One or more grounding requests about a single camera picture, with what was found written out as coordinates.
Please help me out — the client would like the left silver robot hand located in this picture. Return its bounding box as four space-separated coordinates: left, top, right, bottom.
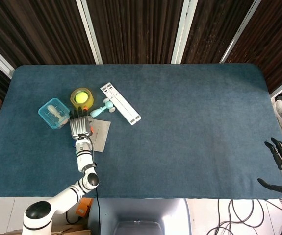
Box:
69 105 94 141

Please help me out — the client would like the blue glasses case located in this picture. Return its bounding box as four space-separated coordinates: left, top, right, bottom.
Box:
71 118 111 153

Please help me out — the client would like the clear container teal lid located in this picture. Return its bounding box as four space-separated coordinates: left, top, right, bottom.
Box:
38 97 71 130

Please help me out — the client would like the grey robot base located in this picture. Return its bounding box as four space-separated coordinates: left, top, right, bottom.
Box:
88 197 192 235

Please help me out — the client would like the yellow tape roll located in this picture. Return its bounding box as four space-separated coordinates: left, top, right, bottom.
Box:
70 88 94 110

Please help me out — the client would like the yellow-green tennis ball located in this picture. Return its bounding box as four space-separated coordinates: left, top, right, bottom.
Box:
75 91 89 104

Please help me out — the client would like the white item inside container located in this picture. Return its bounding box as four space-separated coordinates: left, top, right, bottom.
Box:
46 104 65 120

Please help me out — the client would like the mint handheld roller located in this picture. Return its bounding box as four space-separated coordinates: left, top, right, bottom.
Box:
89 98 116 117

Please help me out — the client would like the white folding stand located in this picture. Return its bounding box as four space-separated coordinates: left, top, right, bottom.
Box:
100 82 141 126

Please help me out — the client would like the orange tool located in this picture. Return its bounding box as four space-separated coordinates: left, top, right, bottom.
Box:
76 198 94 218

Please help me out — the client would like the blue tablecloth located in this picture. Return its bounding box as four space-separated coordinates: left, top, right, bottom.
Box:
0 63 282 199

